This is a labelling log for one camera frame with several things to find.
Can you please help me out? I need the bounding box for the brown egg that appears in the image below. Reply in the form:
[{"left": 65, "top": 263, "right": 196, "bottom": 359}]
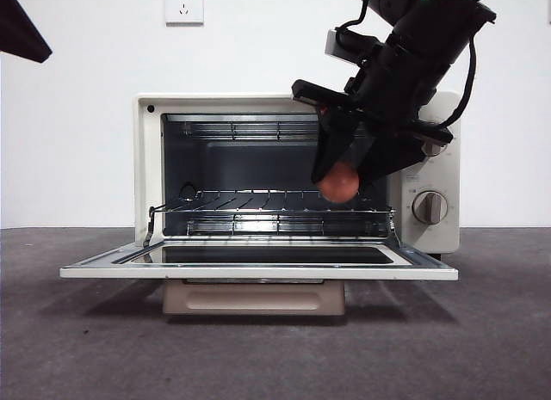
[{"left": 318, "top": 161, "right": 360, "bottom": 203}]

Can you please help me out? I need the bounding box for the glass oven door with handle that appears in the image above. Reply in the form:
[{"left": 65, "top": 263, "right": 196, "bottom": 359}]
[{"left": 59, "top": 238, "right": 460, "bottom": 317}]

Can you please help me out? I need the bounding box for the cream timer knob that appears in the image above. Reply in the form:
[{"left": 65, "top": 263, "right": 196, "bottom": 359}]
[{"left": 412, "top": 191, "right": 449, "bottom": 225}]

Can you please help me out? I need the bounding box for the oven heating element with guard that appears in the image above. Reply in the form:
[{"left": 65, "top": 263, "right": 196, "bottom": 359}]
[
  {"left": 180, "top": 120, "right": 320, "bottom": 141},
  {"left": 187, "top": 214, "right": 325, "bottom": 237}
]

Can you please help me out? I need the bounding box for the cream Toshiba toaster oven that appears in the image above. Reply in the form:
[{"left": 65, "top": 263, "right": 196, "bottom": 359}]
[{"left": 133, "top": 91, "right": 461, "bottom": 259}]

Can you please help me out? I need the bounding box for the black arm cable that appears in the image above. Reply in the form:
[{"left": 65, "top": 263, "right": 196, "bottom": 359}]
[{"left": 445, "top": 29, "right": 480, "bottom": 128}]

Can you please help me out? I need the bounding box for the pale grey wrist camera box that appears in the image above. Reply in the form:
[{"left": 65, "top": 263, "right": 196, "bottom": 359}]
[{"left": 325, "top": 28, "right": 345, "bottom": 59}]

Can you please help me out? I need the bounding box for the metal wire oven rack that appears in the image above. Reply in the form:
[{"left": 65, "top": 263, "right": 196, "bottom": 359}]
[{"left": 150, "top": 188, "right": 396, "bottom": 216}]

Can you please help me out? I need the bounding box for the white wall socket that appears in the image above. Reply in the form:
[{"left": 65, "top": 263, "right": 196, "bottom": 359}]
[{"left": 164, "top": 0, "right": 204, "bottom": 27}]

